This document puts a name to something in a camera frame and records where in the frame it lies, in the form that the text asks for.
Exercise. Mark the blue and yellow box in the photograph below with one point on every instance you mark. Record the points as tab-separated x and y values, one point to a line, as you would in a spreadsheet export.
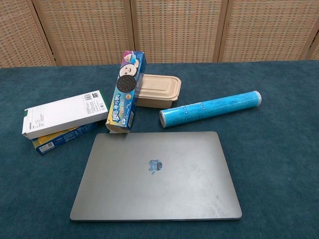
62	140

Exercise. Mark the blue Oreo cookie box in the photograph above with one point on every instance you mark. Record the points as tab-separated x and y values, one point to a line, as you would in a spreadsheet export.
124	99

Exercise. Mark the woven bamboo folding screen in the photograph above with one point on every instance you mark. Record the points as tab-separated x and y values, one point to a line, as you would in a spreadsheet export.
174	30

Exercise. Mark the beige lidded food container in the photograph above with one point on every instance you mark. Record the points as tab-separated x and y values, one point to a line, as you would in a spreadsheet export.
159	87

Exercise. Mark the white cardboard box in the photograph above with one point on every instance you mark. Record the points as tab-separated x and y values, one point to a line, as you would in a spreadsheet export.
64	114

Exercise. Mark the blue plastic wrap roll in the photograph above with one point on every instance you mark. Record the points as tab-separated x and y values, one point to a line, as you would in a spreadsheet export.
209	109

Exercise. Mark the silver laptop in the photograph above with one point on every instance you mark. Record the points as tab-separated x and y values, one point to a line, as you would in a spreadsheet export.
154	189

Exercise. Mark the blue felt table cover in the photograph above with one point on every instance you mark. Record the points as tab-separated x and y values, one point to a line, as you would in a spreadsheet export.
274	161

